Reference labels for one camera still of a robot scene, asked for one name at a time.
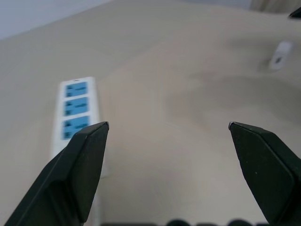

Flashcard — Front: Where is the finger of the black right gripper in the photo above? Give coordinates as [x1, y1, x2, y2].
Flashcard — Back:
[228, 121, 301, 226]

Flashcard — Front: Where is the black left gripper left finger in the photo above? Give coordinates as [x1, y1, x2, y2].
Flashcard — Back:
[0, 121, 111, 226]

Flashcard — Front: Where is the black pointed left gripper right finger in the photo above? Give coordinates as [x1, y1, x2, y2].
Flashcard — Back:
[289, 6, 301, 18]

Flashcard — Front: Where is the white plug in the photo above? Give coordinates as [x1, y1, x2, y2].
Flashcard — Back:
[269, 41, 295, 71]

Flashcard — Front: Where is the white blue power strip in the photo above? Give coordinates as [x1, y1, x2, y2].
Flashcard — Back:
[49, 76, 108, 226]

